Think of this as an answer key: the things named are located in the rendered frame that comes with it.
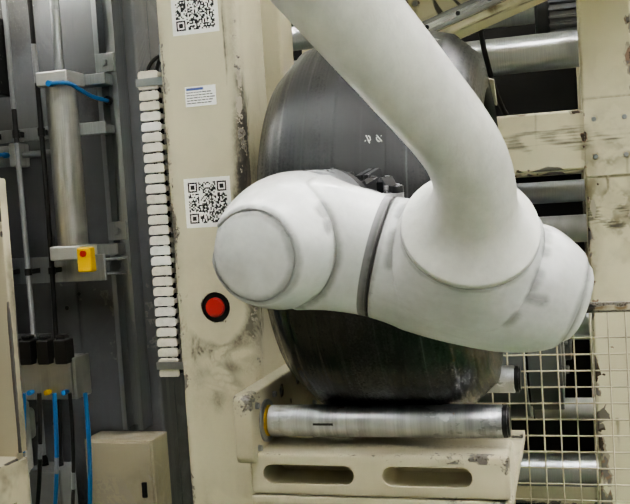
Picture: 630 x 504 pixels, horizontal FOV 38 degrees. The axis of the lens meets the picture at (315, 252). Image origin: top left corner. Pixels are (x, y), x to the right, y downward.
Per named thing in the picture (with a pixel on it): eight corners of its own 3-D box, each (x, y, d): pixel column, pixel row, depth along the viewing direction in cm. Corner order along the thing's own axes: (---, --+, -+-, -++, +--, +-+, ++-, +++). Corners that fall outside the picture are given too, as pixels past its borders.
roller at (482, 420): (259, 439, 129) (257, 408, 129) (269, 431, 133) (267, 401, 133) (509, 442, 119) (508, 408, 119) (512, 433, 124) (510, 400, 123)
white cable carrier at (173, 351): (159, 377, 142) (136, 71, 140) (172, 370, 147) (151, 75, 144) (185, 376, 141) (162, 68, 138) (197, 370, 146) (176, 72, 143)
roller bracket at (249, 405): (235, 465, 126) (231, 395, 126) (313, 400, 164) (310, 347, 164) (258, 465, 125) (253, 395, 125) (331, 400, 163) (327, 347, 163)
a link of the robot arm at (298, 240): (246, 266, 84) (383, 300, 81) (179, 310, 69) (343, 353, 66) (264, 152, 81) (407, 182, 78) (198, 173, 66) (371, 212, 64)
